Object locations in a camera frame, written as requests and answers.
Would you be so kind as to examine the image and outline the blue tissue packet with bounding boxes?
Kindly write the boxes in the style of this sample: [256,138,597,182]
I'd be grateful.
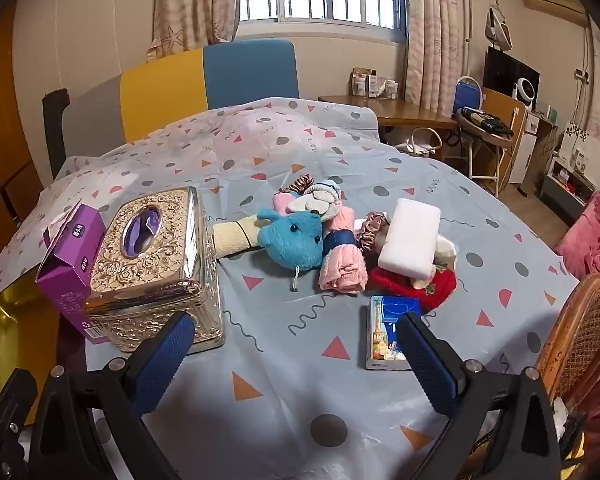
[365,296,422,370]

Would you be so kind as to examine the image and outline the red knitted doll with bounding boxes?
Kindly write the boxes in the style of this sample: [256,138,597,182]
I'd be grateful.
[370,266,457,313]

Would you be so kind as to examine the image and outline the white sponge block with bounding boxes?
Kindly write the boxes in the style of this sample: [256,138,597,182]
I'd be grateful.
[378,198,441,280]

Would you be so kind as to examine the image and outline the pink towel blue band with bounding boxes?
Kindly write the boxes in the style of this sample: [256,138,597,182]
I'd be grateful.
[318,206,368,295]

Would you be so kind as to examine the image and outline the beige sock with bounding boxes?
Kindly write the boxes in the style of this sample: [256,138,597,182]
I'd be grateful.
[212,214,270,259]

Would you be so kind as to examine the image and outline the mauve satin scrunchie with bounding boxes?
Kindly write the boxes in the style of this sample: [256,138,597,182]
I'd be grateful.
[355,211,390,255]

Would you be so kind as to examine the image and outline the blue plush elephant toy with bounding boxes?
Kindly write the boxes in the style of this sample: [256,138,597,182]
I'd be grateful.
[257,209,324,292]

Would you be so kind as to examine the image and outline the striped brown scrunchie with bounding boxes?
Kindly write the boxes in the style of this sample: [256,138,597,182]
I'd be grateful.
[279,174,314,196]

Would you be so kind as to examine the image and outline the ornate gold tissue box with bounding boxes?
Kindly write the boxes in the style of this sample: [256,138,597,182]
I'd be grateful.
[84,186,225,353]

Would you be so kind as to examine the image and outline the patterned plastic tablecloth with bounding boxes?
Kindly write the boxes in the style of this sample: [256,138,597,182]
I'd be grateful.
[0,98,577,479]

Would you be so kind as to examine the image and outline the purple cardboard tissue box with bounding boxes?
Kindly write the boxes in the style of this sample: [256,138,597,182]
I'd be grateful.
[35,203,108,344]

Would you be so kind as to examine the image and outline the gold metal tray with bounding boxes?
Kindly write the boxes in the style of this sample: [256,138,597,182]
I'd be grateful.
[0,268,60,392]

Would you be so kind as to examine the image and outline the rattan chair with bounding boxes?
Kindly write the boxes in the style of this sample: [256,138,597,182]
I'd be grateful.
[535,273,600,410]

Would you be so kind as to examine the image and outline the pink blanket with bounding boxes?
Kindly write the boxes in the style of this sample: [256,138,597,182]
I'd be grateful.
[554,192,600,280]

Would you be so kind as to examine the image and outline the low white shelf unit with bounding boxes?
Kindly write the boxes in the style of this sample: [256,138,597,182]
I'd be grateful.
[539,155,595,223]

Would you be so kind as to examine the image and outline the wooden side table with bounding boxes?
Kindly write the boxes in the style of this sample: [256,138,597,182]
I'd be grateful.
[317,96,456,130]

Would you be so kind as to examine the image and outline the blue folding chair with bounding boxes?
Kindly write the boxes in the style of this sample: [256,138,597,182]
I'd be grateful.
[452,76,483,114]

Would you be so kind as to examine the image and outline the white fan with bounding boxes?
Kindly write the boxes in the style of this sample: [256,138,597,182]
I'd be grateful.
[512,77,535,110]

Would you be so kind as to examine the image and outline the jars on side table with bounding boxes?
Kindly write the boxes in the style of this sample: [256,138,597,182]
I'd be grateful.
[350,67,399,100]

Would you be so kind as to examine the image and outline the black television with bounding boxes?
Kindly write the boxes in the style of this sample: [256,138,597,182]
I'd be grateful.
[482,47,540,108]

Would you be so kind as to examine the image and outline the left beige curtain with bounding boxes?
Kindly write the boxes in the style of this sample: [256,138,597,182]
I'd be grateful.
[147,0,240,62]

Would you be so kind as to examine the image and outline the beige curtain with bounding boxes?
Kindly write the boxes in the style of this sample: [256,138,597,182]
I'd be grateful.
[147,0,240,62]
[403,0,463,117]

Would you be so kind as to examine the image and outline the right beige curtain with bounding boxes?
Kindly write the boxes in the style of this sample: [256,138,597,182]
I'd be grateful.
[403,0,463,117]

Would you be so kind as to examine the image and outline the wall air conditioner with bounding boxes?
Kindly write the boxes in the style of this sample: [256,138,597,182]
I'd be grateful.
[524,0,588,27]

